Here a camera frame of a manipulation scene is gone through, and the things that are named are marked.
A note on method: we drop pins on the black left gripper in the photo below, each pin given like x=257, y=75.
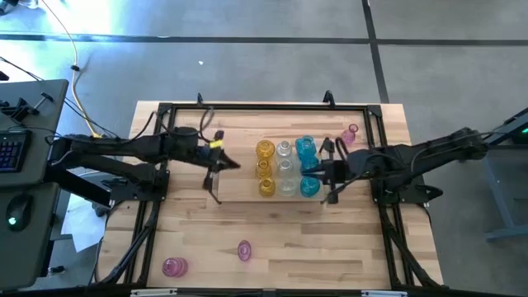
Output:
x=208, y=154

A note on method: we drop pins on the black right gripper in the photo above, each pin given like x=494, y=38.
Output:
x=340, y=171

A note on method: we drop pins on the small blue glass vase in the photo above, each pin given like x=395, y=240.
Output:
x=307, y=161

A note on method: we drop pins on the blue medallion embossed glass vase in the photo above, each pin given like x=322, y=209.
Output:
x=309, y=186

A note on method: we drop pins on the large blue glass vase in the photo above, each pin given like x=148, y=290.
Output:
x=305, y=147

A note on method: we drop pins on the oval clear glass vase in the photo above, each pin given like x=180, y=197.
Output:
x=284, y=167

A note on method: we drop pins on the round clear glass vase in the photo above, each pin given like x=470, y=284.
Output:
x=287, y=187

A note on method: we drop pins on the small yellow glass vase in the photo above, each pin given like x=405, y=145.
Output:
x=263, y=169

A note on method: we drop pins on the clear ribbed glass vase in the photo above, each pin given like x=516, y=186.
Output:
x=284, y=149

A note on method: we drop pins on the yellow diamond pattern glass vase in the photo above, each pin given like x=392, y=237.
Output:
x=265, y=149

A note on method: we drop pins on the small pink narrow-neck vase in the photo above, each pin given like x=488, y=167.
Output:
x=349, y=135

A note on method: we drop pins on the pink oval ribbed glass vase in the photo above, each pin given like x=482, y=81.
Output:
x=244, y=250

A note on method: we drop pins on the pink ringed glass vase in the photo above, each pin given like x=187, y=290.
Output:
x=175, y=267

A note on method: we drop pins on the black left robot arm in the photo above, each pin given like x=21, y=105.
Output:
x=123, y=146

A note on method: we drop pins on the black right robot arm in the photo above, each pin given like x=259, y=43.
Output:
x=412, y=154

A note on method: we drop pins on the yellow tag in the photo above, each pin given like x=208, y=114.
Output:
x=215, y=144

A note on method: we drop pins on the black support beam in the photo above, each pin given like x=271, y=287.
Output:
x=78, y=185

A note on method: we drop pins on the white paper sheet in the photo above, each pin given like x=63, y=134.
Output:
x=82, y=224

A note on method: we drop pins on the grey metal side table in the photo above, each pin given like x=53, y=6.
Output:
x=497, y=194

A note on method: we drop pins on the dark grey desk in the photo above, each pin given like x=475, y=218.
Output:
x=41, y=123

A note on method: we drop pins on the black floor plug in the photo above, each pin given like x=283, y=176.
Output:
x=55, y=270

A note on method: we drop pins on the black device with green light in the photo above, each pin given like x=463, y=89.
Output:
x=521, y=134

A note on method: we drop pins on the black computer mouse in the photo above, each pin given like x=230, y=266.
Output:
x=18, y=206

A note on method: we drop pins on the black keyboard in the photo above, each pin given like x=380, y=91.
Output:
x=12, y=150

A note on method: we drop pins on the black desk clamp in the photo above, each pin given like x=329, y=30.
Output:
x=18, y=110

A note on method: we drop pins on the person's foot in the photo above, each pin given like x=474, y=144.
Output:
x=8, y=5

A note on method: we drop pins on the black frame clamp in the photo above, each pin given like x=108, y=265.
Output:
x=200, y=100
x=328, y=97

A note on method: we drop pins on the black aluminium table frame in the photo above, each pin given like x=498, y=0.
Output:
x=268, y=106

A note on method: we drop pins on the silver metal bracket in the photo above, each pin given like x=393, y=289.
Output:
x=383, y=293
x=152, y=292

